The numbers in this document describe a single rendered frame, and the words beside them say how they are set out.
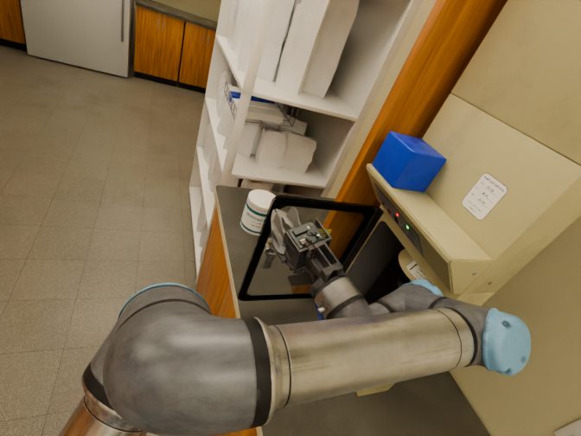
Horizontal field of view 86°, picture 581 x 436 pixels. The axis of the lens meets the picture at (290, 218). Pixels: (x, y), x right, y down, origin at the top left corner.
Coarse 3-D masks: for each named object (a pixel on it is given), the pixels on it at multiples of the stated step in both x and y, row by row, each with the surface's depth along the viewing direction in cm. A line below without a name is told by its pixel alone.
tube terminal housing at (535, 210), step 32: (448, 96) 70; (448, 128) 69; (480, 128) 63; (512, 128) 57; (448, 160) 69; (480, 160) 62; (512, 160) 57; (544, 160) 52; (448, 192) 68; (512, 192) 56; (544, 192) 52; (576, 192) 50; (480, 224) 61; (512, 224) 56; (544, 224) 54; (416, 256) 75; (512, 256) 59; (480, 288) 64
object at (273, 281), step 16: (288, 208) 77; (304, 208) 79; (336, 224) 86; (352, 224) 88; (336, 240) 90; (336, 256) 95; (256, 272) 90; (272, 272) 92; (288, 272) 94; (256, 288) 95; (272, 288) 97; (288, 288) 99; (304, 288) 102
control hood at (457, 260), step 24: (384, 192) 72; (408, 192) 70; (408, 216) 63; (432, 216) 64; (432, 240) 57; (456, 240) 59; (432, 264) 64; (456, 264) 55; (480, 264) 57; (456, 288) 61
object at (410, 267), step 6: (402, 252) 84; (402, 258) 82; (408, 258) 80; (402, 264) 81; (408, 264) 79; (414, 264) 78; (408, 270) 79; (414, 270) 78; (420, 270) 77; (408, 276) 78; (414, 276) 77; (420, 276) 76
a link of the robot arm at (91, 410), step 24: (144, 288) 43; (168, 288) 39; (120, 312) 41; (96, 360) 35; (96, 384) 33; (96, 408) 33; (72, 432) 34; (96, 432) 33; (120, 432) 34; (144, 432) 36
